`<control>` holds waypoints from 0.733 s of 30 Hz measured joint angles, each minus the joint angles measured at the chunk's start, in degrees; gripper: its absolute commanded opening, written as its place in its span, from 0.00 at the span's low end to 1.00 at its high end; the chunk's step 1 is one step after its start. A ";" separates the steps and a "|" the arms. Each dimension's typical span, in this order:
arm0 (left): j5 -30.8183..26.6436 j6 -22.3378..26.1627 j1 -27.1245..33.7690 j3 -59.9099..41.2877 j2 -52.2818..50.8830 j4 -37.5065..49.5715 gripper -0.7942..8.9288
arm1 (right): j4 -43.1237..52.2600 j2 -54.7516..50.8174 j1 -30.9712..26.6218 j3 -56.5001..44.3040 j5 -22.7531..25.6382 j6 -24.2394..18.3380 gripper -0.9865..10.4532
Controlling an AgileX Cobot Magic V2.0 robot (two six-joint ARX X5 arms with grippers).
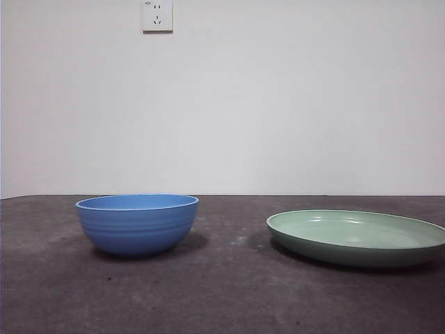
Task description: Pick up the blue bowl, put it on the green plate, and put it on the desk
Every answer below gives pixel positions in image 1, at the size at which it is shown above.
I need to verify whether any blue ribbed bowl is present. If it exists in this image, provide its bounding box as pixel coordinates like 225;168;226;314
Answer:
74;193;200;259

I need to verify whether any green round plate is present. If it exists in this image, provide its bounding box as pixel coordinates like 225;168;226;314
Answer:
266;209;445;269

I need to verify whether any white wall power socket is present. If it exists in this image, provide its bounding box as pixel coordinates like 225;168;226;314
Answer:
141;0;174;35

